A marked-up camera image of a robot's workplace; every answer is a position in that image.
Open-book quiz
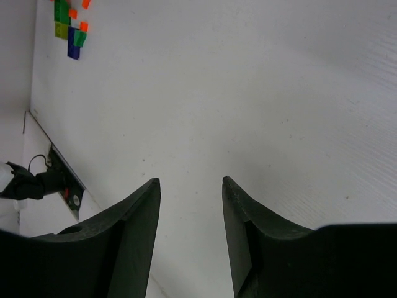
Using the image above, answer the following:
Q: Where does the orange small lego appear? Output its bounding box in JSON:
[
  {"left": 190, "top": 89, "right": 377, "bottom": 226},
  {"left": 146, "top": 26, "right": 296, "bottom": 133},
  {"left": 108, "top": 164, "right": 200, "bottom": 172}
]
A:
[
  {"left": 79, "top": 21, "right": 89, "bottom": 33},
  {"left": 69, "top": 8, "right": 78, "bottom": 19}
]

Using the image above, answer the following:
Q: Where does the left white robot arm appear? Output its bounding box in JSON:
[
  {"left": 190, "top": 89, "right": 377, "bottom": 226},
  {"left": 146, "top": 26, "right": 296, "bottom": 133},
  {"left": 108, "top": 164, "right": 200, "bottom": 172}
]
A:
[{"left": 1, "top": 162, "right": 66, "bottom": 201}]

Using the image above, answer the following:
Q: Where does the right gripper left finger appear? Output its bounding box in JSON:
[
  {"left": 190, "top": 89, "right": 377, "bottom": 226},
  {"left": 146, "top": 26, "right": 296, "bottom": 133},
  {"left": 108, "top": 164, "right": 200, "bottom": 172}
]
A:
[{"left": 1, "top": 178, "right": 161, "bottom": 297}]

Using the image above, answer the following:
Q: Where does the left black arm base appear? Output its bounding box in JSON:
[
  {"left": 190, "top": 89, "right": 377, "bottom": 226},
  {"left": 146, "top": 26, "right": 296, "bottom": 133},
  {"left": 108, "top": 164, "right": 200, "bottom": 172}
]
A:
[{"left": 47, "top": 145, "right": 85, "bottom": 221}]

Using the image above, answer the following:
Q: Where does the lime green lego brick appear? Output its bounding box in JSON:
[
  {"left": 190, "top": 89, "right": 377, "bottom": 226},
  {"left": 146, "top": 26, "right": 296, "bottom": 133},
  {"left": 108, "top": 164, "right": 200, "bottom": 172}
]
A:
[{"left": 55, "top": 22, "right": 69, "bottom": 40}]

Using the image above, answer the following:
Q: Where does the purple lego brick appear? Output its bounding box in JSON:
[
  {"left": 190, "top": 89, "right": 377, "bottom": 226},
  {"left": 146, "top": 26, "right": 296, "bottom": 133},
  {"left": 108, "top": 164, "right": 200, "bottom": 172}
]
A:
[{"left": 67, "top": 27, "right": 80, "bottom": 60}]

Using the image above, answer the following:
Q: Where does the dark green lego brick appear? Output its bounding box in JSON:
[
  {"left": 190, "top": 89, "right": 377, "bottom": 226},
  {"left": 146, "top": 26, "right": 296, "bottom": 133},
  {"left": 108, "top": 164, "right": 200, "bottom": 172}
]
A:
[{"left": 54, "top": 0, "right": 71, "bottom": 25}]

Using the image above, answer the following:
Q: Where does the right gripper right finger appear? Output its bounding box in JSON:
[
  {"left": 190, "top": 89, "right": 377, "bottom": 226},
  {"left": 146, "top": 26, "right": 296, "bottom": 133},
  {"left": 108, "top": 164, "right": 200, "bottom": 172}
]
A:
[{"left": 222, "top": 176, "right": 396, "bottom": 297}]

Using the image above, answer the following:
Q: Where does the green slope lego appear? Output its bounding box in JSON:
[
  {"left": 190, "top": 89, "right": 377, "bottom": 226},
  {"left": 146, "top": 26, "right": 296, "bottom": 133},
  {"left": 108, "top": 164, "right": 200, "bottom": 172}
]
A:
[{"left": 74, "top": 29, "right": 87, "bottom": 48}]

